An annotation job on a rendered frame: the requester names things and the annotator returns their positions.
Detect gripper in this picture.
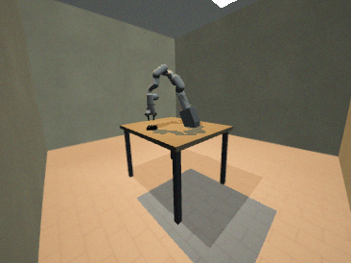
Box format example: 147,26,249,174
145,106,157,121

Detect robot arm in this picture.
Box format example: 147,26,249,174
147,64,192,110

